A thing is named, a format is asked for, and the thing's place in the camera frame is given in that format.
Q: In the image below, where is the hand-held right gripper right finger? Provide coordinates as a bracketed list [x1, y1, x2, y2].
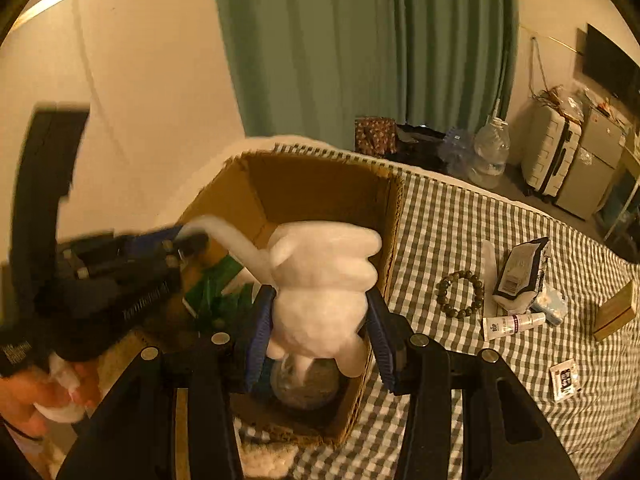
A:
[365, 291, 586, 480]

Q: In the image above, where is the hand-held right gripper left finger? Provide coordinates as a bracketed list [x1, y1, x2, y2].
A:
[55, 284, 278, 480]

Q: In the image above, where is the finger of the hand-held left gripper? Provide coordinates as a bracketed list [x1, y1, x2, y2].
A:
[166, 233, 211, 274]
[117, 224, 187, 262]

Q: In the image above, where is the green snack packet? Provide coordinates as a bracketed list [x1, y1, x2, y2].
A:
[182, 254, 262, 332]

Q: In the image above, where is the grey round object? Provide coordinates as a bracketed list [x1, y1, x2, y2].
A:
[269, 354, 342, 409]

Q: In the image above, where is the white plush toy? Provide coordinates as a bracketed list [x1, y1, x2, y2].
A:
[182, 215, 384, 379]

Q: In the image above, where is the brown cardboard box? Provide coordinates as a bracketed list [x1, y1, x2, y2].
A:
[176, 149, 407, 447]

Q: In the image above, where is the person's left hand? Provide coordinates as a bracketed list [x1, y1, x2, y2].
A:
[0, 354, 102, 438]

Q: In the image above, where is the grey checkered bed sheet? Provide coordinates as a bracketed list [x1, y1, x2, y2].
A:
[240, 142, 640, 480]

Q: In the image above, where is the white fluffy cloth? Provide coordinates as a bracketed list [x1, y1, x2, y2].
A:
[239, 424, 302, 480]

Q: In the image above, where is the white and purple tube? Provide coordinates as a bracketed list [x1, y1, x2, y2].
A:
[482, 310, 547, 342]

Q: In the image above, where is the white plastic strip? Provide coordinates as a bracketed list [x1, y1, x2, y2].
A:
[481, 239, 499, 287]

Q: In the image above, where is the black and white patterned bag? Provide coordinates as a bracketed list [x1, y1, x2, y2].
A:
[492, 237, 551, 312]

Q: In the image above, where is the blue floral tissue pack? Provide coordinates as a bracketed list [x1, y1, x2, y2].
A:
[529, 284, 569, 327]

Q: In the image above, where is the white sachet with black print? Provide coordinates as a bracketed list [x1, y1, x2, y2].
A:
[548, 357, 584, 403]

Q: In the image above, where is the dark cloth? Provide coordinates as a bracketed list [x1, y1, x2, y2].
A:
[395, 124, 452, 172]

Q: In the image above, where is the blue plastic bag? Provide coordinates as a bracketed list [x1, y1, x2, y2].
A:
[439, 127, 477, 174]

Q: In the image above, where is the large clear water bottle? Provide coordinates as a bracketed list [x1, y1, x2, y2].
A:
[472, 114, 512, 189]

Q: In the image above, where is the white suitcase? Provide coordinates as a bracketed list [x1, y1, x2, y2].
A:
[520, 102, 584, 202]

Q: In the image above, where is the green curtain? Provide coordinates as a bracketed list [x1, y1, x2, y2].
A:
[210, 0, 519, 152]

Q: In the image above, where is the small grey fridge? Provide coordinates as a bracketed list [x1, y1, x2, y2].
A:
[554, 107, 629, 222]

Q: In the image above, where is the white dressing table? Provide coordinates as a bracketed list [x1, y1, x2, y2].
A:
[596, 149, 640, 252]

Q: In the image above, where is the green bead bracelet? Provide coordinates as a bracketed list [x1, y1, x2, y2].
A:
[434, 269, 487, 319]

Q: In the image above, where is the hanging wall cable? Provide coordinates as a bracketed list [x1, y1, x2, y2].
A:
[529, 34, 552, 102]

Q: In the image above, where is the black wall television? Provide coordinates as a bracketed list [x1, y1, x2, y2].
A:
[584, 23, 640, 102]

